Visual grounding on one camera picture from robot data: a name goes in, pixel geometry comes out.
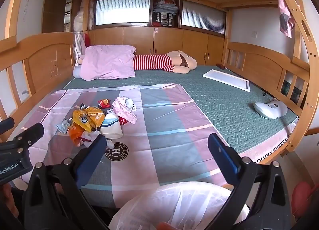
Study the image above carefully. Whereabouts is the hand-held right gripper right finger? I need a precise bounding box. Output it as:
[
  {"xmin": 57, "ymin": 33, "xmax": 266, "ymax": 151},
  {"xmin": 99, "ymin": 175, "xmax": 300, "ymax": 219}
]
[{"xmin": 208, "ymin": 133, "xmax": 292, "ymax": 230}]

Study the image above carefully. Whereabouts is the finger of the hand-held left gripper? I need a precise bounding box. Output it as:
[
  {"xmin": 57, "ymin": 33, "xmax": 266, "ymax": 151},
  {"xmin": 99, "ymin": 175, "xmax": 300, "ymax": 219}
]
[
  {"xmin": 0, "ymin": 118, "xmax": 15, "ymax": 129},
  {"xmin": 7, "ymin": 123, "xmax": 45, "ymax": 149}
]

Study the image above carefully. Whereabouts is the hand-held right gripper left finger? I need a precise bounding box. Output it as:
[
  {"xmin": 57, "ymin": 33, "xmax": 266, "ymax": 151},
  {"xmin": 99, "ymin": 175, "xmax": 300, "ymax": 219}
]
[{"xmin": 22, "ymin": 134, "xmax": 110, "ymax": 230}]

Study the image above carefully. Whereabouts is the white tissue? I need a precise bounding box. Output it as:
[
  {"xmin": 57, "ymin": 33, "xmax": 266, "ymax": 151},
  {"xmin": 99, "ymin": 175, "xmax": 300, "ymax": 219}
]
[{"xmin": 81, "ymin": 130, "xmax": 101, "ymax": 146}]

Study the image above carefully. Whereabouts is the orange wrapper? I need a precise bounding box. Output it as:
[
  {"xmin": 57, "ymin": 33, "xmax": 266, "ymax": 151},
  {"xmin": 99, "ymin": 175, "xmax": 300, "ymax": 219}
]
[{"xmin": 68, "ymin": 124, "xmax": 86, "ymax": 147}]

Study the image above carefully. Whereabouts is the blue face mask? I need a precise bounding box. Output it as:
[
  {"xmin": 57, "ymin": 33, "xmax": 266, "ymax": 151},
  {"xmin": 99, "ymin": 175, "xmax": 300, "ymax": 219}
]
[{"xmin": 56, "ymin": 120, "xmax": 71, "ymax": 134}]

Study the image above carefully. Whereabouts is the red snack wrapper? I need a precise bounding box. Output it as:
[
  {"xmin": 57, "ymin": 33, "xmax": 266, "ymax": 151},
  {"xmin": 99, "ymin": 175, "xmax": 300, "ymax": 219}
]
[{"xmin": 97, "ymin": 98, "xmax": 112, "ymax": 109}]

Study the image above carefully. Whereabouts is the pink plastic packet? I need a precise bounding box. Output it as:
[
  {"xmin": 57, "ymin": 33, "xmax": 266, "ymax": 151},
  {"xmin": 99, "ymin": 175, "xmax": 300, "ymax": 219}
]
[{"xmin": 112, "ymin": 96, "xmax": 137, "ymax": 124}]

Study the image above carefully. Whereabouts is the white bin with plastic liner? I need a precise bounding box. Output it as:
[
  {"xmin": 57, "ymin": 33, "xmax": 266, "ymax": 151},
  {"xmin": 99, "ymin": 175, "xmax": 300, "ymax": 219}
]
[{"xmin": 110, "ymin": 181, "xmax": 250, "ymax": 230}]

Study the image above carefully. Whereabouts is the white bag with blue stripe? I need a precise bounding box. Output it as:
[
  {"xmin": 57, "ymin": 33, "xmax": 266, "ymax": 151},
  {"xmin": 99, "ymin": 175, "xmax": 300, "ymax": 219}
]
[{"xmin": 100, "ymin": 114, "xmax": 124, "ymax": 139}]

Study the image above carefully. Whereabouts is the yellow snack bag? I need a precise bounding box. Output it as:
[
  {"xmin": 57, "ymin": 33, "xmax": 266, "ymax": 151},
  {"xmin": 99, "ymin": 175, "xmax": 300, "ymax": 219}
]
[{"xmin": 72, "ymin": 106, "xmax": 106, "ymax": 132}]

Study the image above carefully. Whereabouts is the pink bed sheet with pattern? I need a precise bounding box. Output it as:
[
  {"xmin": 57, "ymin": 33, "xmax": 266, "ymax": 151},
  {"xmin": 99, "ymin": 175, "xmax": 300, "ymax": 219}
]
[{"xmin": 239, "ymin": 118, "xmax": 299, "ymax": 164}]

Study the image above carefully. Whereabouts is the green patterned mattress pad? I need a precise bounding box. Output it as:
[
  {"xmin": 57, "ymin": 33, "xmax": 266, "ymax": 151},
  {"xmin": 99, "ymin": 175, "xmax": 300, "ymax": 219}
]
[{"xmin": 61, "ymin": 65, "xmax": 298, "ymax": 154}]

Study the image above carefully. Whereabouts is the plaid pink grey bed sheet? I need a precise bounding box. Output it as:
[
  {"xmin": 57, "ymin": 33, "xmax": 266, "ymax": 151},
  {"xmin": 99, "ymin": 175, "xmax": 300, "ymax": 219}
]
[{"xmin": 24, "ymin": 84, "xmax": 236, "ymax": 208}]

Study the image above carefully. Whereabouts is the light blue pillow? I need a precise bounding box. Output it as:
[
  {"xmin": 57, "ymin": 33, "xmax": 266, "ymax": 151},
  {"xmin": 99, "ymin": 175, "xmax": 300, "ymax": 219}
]
[{"xmin": 73, "ymin": 65, "xmax": 84, "ymax": 79}]

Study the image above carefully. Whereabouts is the pink round object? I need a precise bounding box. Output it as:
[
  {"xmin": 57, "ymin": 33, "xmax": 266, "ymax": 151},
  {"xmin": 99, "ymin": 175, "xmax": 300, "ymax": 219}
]
[{"xmin": 291, "ymin": 181, "xmax": 318, "ymax": 218}]

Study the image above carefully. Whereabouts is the pink pillow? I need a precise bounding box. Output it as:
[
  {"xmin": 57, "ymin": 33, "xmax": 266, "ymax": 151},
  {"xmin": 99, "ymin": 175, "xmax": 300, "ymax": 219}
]
[{"xmin": 80, "ymin": 45, "xmax": 137, "ymax": 81}]

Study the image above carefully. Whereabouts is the white hanging towel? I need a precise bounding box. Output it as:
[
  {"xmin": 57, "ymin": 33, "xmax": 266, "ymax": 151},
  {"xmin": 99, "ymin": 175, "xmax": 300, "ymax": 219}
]
[{"xmin": 74, "ymin": 32, "xmax": 84, "ymax": 67}]

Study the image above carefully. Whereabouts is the plush toy with striped shirt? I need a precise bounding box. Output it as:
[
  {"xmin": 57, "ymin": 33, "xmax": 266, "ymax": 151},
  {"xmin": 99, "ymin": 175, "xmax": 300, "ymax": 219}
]
[{"xmin": 133, "ymin": 50, "xmax": 198, "ymax": 74}]

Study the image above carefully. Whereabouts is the wooden bookshelf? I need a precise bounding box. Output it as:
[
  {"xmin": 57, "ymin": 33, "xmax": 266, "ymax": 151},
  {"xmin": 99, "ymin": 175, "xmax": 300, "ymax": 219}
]
[{"xmin": 63, "ymin": 0, "xmax": 75, "ymax": 32}]

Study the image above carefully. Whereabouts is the white stuffed bag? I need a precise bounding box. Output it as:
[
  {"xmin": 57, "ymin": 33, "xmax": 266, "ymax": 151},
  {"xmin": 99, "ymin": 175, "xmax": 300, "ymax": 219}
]
[{"xmin": 75, "ymin": 0, "xmax": 90, "ymax": 32}]

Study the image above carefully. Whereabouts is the wide frosted glass window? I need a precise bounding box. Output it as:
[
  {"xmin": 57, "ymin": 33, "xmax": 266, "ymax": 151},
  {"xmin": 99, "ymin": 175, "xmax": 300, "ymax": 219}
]
[{"xmin": 95, "ymin": 0, "xmax": 151, "ymax": 26}]

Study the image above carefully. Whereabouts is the pink hanging cloth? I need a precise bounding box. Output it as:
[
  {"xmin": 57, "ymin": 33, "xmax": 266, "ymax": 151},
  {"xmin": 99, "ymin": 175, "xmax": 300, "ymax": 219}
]
[{"xmin": 278, "ymin": 0, "xmax": 296, "ymax": 38}]

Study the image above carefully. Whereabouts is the cluttered shelf niche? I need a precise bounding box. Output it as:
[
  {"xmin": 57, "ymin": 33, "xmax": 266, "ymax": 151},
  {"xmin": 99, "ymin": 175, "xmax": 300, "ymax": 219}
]
[{"xmin": 153, "ymin": 0, "xmax": 179, "ymax": 28}]

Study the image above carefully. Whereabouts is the white canvas frame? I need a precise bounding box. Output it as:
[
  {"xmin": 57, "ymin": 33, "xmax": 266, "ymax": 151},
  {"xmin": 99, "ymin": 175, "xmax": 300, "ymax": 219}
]
[{"xmin": 202, "ymin": 69, "xmax": 250, "ymax": 92}]

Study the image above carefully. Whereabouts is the wooden bunk bed frame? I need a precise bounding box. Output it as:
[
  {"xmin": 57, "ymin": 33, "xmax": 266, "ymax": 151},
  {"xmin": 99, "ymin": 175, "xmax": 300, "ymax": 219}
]
[{"xmin": 0, "ymin": 0, "xmax": 319, "ymax": 166}]

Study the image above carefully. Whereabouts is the wooden wall cabinet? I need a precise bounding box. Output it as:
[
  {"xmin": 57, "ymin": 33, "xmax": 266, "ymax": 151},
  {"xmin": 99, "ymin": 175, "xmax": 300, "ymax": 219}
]
[{"xmin": 88, "ymin": 27, "xmax": 226, "ymax": 66}]

